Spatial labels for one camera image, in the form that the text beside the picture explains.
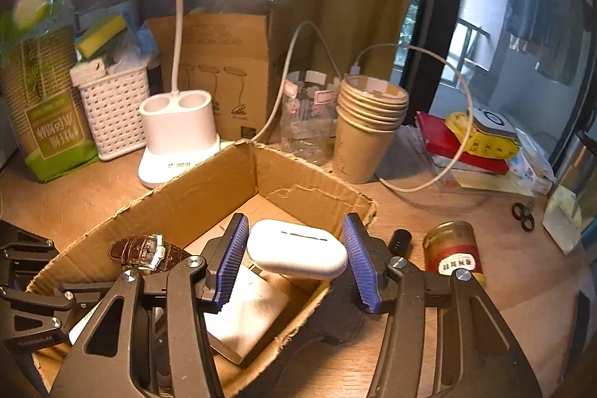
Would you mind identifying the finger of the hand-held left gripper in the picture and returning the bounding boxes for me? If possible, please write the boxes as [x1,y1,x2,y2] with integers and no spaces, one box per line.
[0,219,60,283]
[0,281,117,336]

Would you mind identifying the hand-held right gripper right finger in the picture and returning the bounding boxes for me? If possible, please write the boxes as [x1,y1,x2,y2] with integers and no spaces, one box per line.
[343,213,544,398]

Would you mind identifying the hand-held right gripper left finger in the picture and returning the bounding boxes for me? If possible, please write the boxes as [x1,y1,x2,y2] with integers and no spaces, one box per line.
[49,213,251,398]

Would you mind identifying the white earbuds case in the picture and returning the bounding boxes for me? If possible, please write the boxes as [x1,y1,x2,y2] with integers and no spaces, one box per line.
[246,218,350,280]

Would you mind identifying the black flashlight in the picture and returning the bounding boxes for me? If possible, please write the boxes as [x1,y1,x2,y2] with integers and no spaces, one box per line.
[388,229,412,260]

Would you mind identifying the white cardboard box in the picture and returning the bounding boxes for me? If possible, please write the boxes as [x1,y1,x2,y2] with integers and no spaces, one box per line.
[203,265,288,364]

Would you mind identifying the jar with yellow lid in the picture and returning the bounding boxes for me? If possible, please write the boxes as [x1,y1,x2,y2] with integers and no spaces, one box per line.
[422,222,486,288]

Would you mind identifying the green paper towel pack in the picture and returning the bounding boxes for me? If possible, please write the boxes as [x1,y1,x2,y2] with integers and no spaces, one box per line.
[0,0,101,184]

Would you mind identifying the stack of brown paper cups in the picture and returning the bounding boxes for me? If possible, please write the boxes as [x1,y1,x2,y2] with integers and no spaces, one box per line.
[332,75,410,185]

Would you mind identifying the white desk lamp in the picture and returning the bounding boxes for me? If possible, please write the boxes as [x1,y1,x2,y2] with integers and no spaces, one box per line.
[60,0,262,190]

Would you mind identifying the white plastic basket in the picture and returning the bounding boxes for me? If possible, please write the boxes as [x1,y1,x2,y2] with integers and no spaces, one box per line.
[70,57,151,161]

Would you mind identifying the clear glass jar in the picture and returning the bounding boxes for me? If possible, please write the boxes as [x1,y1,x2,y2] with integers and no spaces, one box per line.
[280,70,344,166]

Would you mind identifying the black rings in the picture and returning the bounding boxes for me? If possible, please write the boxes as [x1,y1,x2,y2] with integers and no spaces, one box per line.
[512,202,537,234]

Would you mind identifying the yellow packet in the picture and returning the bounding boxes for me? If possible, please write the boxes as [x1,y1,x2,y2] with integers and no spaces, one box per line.
[443,111,521,159]

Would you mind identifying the white tissue packs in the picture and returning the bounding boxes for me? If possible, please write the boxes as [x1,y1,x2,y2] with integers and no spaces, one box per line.
[508,132,556,194]

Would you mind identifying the white round-marked device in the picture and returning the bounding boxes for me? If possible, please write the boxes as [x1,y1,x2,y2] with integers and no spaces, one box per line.
[471,109,518,140]

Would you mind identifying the clear plastic bag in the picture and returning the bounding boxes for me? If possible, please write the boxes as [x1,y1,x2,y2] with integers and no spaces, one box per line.
[543,186,584,254]

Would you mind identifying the brown cardboard lamp carton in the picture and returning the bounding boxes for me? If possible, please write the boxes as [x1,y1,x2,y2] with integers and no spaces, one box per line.
[144,9,291,143]

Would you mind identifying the crumpled plastic bags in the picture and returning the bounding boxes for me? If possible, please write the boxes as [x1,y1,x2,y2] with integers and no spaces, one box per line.
[109,27,160,70]

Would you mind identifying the yellow green sponge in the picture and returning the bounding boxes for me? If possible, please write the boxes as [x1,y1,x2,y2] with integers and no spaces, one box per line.
[75,13,129,58]

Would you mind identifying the dark flat phone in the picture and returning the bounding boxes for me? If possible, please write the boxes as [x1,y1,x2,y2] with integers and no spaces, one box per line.
[575,290,593,336]

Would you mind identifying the steel thermos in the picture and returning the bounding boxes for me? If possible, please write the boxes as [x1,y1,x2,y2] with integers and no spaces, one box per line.
[555,131,594,199]

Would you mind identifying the hanging clothes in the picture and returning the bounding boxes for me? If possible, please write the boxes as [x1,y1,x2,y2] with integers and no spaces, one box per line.
[504,0,580,87]

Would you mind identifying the brown leather strap watch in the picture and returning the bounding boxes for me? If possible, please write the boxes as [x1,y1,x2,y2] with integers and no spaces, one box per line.
[109,234,195,274]

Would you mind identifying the white charging cable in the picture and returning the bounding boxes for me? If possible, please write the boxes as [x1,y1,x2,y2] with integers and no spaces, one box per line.
[251,21,475,194]

